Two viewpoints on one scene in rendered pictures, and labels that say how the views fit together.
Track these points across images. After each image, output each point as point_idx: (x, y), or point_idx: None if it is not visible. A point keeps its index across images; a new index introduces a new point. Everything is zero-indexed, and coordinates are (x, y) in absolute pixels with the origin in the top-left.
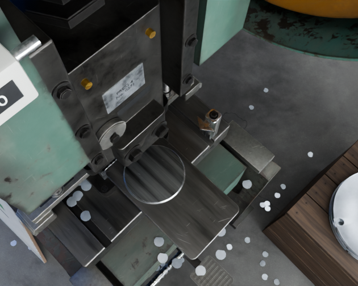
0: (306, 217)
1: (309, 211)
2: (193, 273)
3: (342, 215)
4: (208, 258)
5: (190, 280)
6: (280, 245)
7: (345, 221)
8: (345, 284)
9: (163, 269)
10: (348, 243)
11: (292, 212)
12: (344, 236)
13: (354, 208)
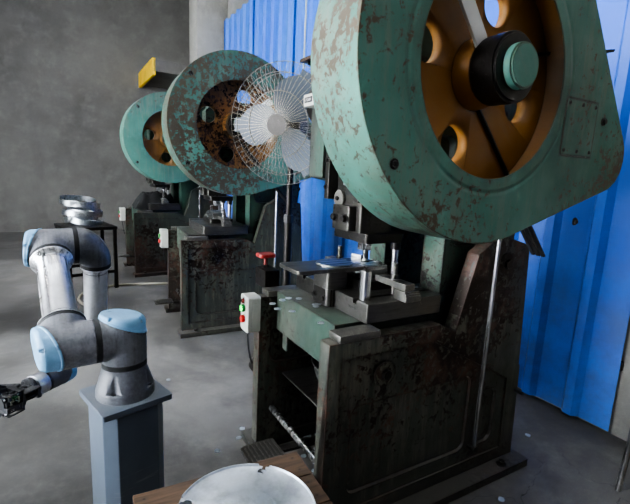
0: (283, 463)
1: (287, 468)
2: (272, 440)
3: (268, 476)
4: (281, 452)
5: None
6: None
7: (260, 476)
8: None
9: (286, 420)
10: (234, 469)
11: (294, 455)
12: (244, 468)
13: (270, 490)
